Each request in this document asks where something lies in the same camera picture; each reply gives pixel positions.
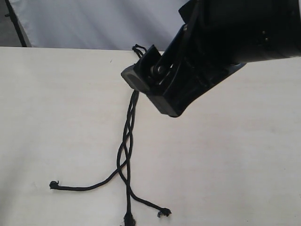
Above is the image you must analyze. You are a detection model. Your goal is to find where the black cable bundle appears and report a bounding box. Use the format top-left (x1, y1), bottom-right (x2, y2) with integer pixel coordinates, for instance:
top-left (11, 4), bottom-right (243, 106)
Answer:
top-left (123, 90), bottom-right (139, 226)

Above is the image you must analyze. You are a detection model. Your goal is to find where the grey backdrop cloth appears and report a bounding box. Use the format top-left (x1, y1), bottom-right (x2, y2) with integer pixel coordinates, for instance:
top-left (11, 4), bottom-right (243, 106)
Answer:
top-left (11, 0), bottom-right (184, 51)

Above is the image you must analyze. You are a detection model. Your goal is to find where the black stand pole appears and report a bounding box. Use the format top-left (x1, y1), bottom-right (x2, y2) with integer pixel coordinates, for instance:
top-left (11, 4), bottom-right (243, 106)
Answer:
top-left (4, 0), bottom-right (27, 47)

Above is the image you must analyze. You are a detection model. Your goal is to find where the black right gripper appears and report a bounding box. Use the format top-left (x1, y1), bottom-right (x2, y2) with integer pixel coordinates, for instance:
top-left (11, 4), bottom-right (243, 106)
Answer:
top-left (138, 0), bottom-right (301, 90)

